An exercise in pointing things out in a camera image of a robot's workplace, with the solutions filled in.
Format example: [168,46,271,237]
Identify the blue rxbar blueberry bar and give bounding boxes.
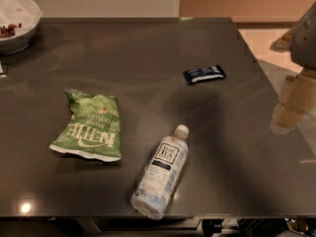
[183,64,227,85]

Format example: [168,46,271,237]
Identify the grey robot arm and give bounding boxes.
[270,2,316,134]

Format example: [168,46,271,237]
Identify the green kettle chips bag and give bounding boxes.
[49,89,121,162]

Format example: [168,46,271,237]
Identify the tea bottle white cap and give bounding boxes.
[131,124,189,220]

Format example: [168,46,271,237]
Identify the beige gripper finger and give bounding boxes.
[279,69,316,114]
[270,103,306,135]

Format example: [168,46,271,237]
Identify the white bowl with food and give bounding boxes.
[0,0,42,54]

